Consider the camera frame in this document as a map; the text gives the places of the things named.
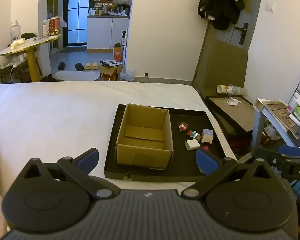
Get red box with white bag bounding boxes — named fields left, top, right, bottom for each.
left=46, top=16, right=68, bottom=36

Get black hanging jackets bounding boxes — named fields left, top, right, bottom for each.
left=197, top=0, right=245, bottom=30

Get round table with yellow leg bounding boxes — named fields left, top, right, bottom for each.
left=0, top=35, right=62, bottom=82

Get white kitchen cabinet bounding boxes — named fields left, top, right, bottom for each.
left=87, top=15, right=130, bottom=50

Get white lilac cube toy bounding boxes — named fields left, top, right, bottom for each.
left=201, top=129, right=214, bottom=145

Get black chair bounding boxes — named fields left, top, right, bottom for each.
left=0, top=32, right=38, bottom=83

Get brown cardboard box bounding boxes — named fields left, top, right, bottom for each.
left=116, top=104, right=174, bottom=170

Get brown desk mat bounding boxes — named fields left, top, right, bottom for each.
left=262, top=101, right=297, bottom=128

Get blue and red figure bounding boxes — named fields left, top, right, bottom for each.
left=187, top=130, right=202, bottom=142

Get open cardboard box with papers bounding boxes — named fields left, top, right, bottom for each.
left=99, top=60, right=124, bottom=81

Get white face mask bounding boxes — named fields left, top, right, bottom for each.
left=224, top=97, right=242, bottom=106

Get cream object on table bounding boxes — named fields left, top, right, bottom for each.
left=10, top=38, right=25, bottom=50

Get black framed glass door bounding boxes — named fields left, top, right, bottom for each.
left=62, top=0, right=93, bottom=47

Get clear water bottle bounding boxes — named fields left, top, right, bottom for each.
left=9, top=21, right=22, bottom=43

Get black tray with brown inside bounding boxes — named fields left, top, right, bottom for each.
left=205, top=95, right=257, bottom=140

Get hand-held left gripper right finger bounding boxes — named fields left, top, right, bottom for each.
left=181, top=149, right=282, bottom=200

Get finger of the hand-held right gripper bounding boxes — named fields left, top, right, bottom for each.
left=279, top=145, right=300, bottom=158
left=255, top=149, right=292, bottom=172

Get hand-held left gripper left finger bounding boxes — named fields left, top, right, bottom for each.
left=11, top=148, right=120, bottom=200

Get clear plastic bag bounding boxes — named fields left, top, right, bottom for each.
left=119, top=67, right=135, bottom=82

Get grey door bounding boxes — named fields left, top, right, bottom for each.
left=191, top=0, right=264, bottom=85

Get orange carton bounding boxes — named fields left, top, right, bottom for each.
left=113, top=44, right=122, bottom=62

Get stack of paper cups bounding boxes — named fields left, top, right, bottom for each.
left=216, top=84, right=243, bottom=95

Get black shallow tray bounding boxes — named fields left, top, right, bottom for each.
left=104, top=104, right=238, bottom=182

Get grey desk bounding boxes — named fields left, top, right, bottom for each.
left=252, top=97, right=300, bottom=155

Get large cardboard sheet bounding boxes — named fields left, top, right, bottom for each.
left=191, top=38, right=248, bottom=95

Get black door handle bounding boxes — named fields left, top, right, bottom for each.
left=234, top=22, right=249, bottom=45

